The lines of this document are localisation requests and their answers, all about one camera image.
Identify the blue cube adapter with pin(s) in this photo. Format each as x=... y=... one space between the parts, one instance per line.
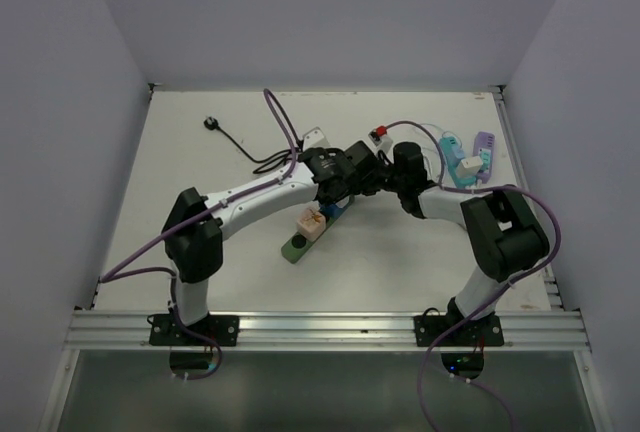
x=332 y=211

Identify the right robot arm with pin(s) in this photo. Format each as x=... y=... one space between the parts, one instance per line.
x=505 y=236

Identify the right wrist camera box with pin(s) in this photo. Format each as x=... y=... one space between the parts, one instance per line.
x=380 y=139

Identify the aluminium front rail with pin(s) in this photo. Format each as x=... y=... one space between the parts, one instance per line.
x=551 y=331

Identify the white charger on teal strip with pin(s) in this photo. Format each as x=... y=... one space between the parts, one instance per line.
x=469 y=167

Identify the pink cube adapter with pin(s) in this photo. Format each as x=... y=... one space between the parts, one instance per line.
x=311 y=224

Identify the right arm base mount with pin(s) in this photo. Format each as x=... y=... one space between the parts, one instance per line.
x=460 y=332

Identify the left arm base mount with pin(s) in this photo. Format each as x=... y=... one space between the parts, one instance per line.
x=223 y=329

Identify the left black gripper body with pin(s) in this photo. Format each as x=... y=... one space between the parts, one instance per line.
x=344 y=194

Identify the teal power strip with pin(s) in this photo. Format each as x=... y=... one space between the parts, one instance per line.
x=454 y=154

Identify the purple power strip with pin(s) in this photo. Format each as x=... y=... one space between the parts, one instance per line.
x=484 y=146

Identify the green power strip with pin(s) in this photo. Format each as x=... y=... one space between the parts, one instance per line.
x=297 y=246

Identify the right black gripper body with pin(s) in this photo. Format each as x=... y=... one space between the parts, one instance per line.
x=388 y=180

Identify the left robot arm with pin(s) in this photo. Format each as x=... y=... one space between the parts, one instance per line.
x=198 y=225

